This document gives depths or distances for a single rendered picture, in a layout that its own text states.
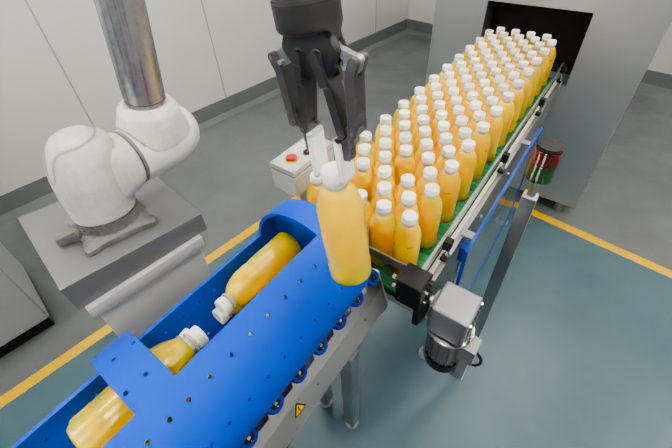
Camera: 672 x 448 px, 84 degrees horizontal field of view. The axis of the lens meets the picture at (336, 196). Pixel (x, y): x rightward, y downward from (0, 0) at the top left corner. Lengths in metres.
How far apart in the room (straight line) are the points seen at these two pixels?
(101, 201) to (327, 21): 0.78
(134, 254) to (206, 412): 0.54
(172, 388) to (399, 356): 1.45
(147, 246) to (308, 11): 0.82
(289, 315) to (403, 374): 1.29
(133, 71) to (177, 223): 0.40
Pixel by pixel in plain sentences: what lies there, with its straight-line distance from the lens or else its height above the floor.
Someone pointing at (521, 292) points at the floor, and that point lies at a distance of 2.33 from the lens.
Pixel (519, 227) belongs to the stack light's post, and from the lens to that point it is 1.18.
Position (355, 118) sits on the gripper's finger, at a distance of 0.44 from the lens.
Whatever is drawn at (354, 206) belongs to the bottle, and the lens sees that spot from 0.54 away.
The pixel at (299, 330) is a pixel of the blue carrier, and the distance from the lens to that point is 0.72.
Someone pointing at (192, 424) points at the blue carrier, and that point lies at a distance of 0.67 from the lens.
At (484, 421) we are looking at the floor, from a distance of 1.94.
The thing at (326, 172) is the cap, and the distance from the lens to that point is 0.52.
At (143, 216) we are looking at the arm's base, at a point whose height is 1.09.
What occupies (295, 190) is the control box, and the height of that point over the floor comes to 1.03.
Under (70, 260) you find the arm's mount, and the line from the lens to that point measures 1.14.
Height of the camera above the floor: 1.78
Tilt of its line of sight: 41 degrees down
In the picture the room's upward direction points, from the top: 3 degrees counter-clockwise
